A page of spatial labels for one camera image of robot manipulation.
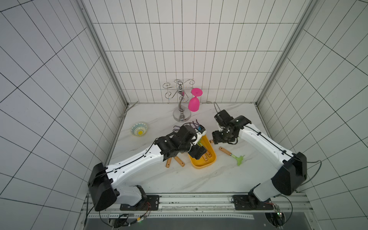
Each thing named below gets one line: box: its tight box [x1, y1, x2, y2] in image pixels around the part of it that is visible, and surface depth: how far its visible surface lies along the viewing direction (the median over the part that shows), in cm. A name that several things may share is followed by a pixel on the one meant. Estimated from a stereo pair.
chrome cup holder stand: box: [162, 79, 196, 123], surface depth 96 cm
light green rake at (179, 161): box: [174, 156, 185, 168], surface depth 88 cm
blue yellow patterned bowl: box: [130, 121, 149, 137], surface depth 102 cm
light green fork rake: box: [218, 146, 245, 166], surface depth 91 cm
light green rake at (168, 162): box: [165, 157, 172, 168], surface depth 87 cm
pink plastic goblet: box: [187, 87, 203, 113], surface depth 97 cm
